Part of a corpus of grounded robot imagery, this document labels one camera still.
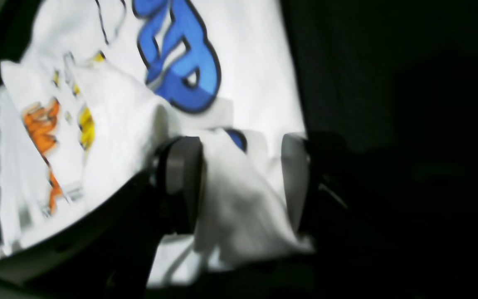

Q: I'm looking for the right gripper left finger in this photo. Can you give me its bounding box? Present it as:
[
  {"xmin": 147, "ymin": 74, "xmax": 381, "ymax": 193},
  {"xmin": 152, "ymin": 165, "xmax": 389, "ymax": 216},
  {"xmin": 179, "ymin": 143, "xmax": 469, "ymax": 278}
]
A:
[{"xmin": 28, "ymin": 137, "xmax": 203, "ymax": 299}]

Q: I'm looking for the black table cloth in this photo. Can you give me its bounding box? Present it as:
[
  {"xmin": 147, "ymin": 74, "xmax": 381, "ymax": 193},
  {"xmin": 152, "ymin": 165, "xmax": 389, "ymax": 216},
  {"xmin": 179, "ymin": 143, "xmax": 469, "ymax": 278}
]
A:
[{"xmin": 283, "ymin": 0, "xmax": 478, "ymax": 299}]

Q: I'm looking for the white t-shirt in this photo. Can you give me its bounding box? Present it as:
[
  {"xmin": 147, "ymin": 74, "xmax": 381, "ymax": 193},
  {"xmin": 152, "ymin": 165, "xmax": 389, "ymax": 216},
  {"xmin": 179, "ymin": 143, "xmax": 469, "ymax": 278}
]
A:
[{"xmin": 0, "ymin": 0, "xmax": 314, "ymax": 288}]

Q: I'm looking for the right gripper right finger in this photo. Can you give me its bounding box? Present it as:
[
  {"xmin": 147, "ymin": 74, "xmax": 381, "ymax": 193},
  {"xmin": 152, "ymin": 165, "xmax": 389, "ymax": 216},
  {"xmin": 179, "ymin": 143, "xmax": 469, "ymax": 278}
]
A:
[{"xmin": 281, "ymin": 132, "xmax": 347, "ymax": 250}]

